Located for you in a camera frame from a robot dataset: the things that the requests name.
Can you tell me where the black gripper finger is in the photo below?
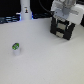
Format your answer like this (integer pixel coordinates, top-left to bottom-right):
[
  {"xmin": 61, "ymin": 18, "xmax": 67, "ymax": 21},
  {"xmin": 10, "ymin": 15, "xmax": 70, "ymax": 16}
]
[
  {"xmin": 67, "ymin": 23, "xmax": 75, "ymax": 33},
  {"xmin": 52, "ymin": 17, "xmax": 57, "ymax": 31}
]

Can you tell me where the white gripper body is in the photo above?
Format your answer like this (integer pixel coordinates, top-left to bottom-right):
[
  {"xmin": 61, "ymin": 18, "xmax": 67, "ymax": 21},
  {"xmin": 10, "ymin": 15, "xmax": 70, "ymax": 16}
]
[{"xmin": 51, "ymin": 0, "xmax": 84, "ymax": 25}]

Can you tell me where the black kcup holder drawer box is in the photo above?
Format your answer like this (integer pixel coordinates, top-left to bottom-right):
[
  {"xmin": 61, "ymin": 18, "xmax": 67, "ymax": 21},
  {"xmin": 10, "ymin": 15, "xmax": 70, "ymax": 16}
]
[{"xmin": 50, "ymin": 19, "xmax": 72, "ymax": 40}]

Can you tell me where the white kcup with green lid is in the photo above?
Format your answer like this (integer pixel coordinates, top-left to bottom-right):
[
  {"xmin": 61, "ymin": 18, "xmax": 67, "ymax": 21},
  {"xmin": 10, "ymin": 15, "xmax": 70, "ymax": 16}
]
[{"xmin": 12, "ymin": 43, "xmax": 20, "ymax": 56}]

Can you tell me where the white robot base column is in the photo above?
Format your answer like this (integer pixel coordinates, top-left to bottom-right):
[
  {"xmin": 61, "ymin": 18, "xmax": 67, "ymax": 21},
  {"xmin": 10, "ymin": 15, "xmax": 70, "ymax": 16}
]
[{"xmin": 20, "ymin": 0, "xmax": 32, "ymax": 20}]

